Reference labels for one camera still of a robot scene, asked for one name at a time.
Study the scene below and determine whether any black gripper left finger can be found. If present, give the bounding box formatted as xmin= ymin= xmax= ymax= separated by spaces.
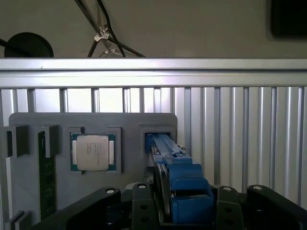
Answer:
xmin=31 ymin=183 xmax=160 ymax=230

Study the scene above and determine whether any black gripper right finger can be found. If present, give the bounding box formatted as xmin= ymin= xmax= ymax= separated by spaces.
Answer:
xmin=216 ymin=184 xmax=307 ymax=230

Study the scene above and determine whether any silver CPU chip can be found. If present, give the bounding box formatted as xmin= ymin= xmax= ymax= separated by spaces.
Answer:
xmin=71 ymin=133 xmax=118 ymax=172

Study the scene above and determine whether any metal tripod stand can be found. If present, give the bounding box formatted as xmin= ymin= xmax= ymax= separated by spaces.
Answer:
xmin=73 ymin=0 xmax=146 ymax=58

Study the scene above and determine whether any green RAM stick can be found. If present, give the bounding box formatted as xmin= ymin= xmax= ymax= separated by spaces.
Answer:
xmin=38 ymin=130 xmax=57 ymax=221

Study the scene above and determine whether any black round stand base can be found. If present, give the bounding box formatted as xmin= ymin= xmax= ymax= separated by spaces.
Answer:
xmin=0 ymin=32 xmax=55 ymax=58

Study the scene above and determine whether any grey plastic parts rack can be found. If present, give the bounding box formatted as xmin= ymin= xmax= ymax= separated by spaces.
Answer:
xmin=0 ymin=112 xmax=179 ymax=230

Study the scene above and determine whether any black stand with base plate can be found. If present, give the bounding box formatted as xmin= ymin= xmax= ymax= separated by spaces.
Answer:
xmin=271 ymin=0 xmax=307 ymax=38

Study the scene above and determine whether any hard disk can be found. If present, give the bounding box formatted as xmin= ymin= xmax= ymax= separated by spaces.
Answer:
xmin=143 ymin=133 xmax=215 ymax=226

